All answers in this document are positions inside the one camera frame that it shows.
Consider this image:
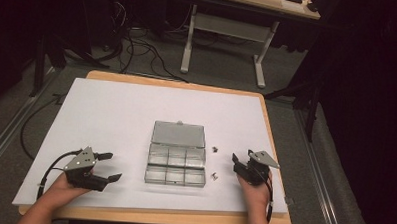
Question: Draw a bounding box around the white table sheet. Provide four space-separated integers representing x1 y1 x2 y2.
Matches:
11 75 293 217

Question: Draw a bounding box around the clear plastic compartment box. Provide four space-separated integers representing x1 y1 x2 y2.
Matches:
143 119 210 188

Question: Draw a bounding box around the black floor cable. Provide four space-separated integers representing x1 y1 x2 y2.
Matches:
19 91 67 162

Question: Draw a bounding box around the person's right hand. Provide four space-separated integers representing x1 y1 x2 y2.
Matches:
235 169 274 213

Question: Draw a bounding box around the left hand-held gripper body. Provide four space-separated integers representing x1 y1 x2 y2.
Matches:
63 145 110 193

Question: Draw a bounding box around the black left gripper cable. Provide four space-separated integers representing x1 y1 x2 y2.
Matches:
35 147 85 203

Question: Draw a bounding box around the black metal stand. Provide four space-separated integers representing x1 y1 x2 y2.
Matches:
262 76 325 144
28 31 112 101

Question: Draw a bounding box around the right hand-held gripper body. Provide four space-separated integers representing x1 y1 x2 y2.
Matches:
234 148 282 188

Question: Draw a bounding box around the person's left hand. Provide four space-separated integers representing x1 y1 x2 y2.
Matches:
35 166 96 216

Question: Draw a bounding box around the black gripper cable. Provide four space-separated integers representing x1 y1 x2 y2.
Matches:
262 168 277 224
35 147 85 203

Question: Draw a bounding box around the bundle of black floor cables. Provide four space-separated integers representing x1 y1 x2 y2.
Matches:
106 1 193 85

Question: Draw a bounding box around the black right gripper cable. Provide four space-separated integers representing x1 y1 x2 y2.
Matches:
262 168 277 224

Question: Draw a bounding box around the dark computer tower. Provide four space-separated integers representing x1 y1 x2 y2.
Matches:
110 0 168 37

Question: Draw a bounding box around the wooden table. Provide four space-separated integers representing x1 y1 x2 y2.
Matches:
16 67 298 224

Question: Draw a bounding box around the desk with white legs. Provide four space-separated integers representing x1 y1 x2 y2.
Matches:
153 0 322 91

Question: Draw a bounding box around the aluminium floor rail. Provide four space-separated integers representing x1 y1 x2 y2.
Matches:
288 107 349 224
0 64 62 182

